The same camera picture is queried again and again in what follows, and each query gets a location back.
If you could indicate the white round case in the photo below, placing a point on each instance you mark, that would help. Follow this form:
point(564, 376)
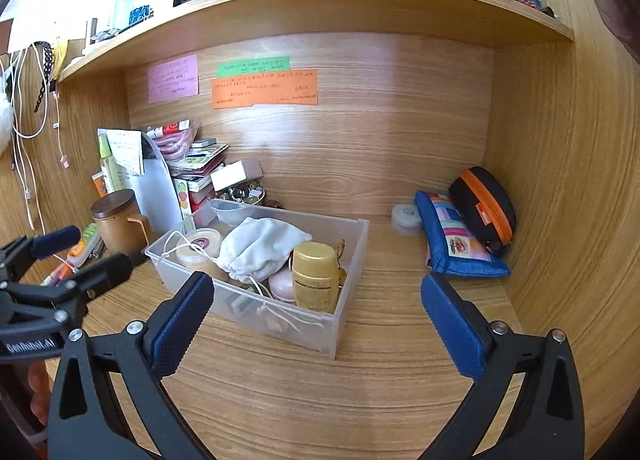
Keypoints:
point(406, 219)

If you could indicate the white card box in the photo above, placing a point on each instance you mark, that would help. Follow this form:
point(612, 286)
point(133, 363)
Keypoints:
point(235, 174)

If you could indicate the wooden desktop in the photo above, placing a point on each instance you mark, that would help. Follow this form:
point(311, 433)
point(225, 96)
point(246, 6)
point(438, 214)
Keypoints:
point(300, 400)

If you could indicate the yellow bottle gold cap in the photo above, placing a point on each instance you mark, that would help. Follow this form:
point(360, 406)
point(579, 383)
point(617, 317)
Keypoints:
point(315, 280)

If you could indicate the black case orange zipper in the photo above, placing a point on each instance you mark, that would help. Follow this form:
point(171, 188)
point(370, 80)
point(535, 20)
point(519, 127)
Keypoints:
point(480, 205)

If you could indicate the handwritten white papers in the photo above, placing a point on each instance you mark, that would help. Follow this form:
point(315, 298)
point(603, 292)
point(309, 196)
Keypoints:
point(125, 150)

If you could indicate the bundle of pens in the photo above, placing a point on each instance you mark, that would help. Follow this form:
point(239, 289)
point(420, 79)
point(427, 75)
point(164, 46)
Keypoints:
point(57, 275)

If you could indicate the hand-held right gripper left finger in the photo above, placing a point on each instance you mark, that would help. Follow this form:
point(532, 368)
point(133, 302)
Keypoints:
point(180, 325)

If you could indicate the round cream jar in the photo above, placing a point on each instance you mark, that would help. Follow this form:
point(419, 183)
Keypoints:
point(200, 242)

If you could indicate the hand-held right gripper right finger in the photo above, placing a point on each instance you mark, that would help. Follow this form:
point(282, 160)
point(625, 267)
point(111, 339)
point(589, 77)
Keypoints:
point(452, 325)

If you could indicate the person's left hand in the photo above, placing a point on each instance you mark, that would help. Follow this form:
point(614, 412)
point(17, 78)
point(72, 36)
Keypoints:
point(39, 392)

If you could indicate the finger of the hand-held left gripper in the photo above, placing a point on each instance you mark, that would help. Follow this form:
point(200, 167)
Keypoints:
point(107, 267)
point(55, 240)

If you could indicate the bowl of beads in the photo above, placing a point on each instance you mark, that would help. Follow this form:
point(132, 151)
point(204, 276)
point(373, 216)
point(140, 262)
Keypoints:
point(240, 194)

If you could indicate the orange paper note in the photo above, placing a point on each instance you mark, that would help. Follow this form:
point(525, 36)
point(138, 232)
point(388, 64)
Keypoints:
point(265, 90)

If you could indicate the pink paper note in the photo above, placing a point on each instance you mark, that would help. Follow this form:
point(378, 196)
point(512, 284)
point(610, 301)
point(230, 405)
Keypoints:
point(172, 79)

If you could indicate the orange and white tube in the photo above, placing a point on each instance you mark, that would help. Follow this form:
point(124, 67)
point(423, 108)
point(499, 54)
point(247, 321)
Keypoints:
point(85, 242)

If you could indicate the pink round compact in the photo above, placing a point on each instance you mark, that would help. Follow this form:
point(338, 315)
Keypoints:
point(282, 286)

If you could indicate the brown mug with wooden lid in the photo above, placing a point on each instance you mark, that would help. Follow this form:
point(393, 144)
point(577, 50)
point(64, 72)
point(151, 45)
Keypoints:
point(115, 230)

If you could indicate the stack of booklets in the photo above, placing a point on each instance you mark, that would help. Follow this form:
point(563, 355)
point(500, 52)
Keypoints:
point(197, 165)

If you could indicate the blue patchwork pouch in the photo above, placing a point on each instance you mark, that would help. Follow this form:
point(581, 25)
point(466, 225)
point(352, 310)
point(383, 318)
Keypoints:
point(450, 240)

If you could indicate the green paper note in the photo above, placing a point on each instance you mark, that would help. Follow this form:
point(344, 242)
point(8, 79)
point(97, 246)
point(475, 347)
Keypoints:
point(252, 66)

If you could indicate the clear plastic storage box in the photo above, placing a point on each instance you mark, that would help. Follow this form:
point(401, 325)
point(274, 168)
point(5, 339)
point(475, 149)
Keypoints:
point(280, 327)

